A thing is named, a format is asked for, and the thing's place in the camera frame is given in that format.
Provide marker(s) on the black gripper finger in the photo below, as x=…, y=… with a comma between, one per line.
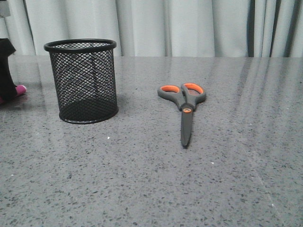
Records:
x=7, y=87

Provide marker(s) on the magenta marker pen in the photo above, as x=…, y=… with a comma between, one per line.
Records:
x=20, y=89

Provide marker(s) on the grey orange scissors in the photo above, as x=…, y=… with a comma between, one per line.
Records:
x=186, y=97

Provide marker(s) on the black mesh pen holder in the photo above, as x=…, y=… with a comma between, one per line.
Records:
x=84, y=78

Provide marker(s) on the grey curtain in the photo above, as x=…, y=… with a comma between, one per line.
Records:
x=174, y=28

